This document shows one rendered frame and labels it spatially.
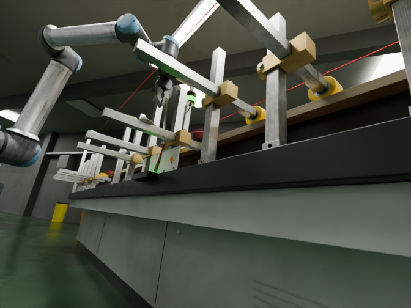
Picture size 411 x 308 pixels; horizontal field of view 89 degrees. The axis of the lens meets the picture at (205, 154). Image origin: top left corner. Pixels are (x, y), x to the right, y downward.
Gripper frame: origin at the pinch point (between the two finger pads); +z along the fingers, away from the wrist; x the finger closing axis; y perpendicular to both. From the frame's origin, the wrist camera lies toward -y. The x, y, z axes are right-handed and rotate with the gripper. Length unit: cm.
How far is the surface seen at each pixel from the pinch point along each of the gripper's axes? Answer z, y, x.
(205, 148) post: 25.2, -28.6, -6.1
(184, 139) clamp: 17.6, -12.4, -7.5
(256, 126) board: 12.7, -35.2, -23.0
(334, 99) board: 13, -61, -23
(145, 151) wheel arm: 18.1, 16.1, -3.4
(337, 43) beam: -219, 5, -248
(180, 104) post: -0.8, -5.1, -6.9
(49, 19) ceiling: -234, 297, 92
